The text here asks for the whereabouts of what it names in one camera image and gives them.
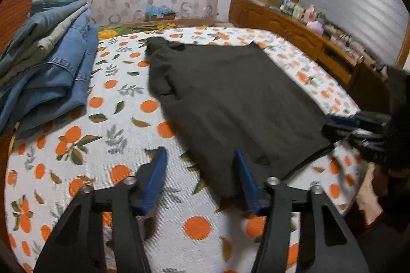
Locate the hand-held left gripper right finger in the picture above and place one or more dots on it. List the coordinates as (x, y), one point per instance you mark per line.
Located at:
(246, 185)

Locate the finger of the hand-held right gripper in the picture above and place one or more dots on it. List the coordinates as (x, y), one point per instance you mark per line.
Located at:
(339, 133)
(344, 119)

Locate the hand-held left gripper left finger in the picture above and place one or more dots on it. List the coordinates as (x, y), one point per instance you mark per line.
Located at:
(153, 178)

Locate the black pants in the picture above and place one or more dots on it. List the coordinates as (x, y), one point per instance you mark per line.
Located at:
(224, 93)

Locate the person's right forearm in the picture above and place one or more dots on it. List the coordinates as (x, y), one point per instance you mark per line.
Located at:
(384, 244)

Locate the olive green folded pants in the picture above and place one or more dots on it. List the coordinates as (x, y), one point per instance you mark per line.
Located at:
(56, 36)

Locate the person's right hand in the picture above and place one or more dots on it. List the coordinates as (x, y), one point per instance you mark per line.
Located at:
(368, 196)

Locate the orange fruit print bedsheet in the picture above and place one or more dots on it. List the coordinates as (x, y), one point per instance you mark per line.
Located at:
(112, 119)

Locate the pink tissue pack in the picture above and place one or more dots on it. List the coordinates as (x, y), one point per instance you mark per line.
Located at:
(315, 27)

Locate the pink bottle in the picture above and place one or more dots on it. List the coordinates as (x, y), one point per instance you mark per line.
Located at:
(310, 12)

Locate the wooden sideboard cabinet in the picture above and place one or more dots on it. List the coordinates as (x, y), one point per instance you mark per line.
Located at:
(282, 26)

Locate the group of cosmetic bottles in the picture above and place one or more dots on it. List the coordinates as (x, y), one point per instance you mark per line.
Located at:
(293, 8)

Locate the blue denim folded jeans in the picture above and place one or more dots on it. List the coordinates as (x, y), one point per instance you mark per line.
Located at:
(48, 87)

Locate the floral blanket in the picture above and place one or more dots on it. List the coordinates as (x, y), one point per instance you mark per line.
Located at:
(107, 33)

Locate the grey-blue folded jeans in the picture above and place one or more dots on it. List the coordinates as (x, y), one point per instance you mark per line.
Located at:
(41, 20)

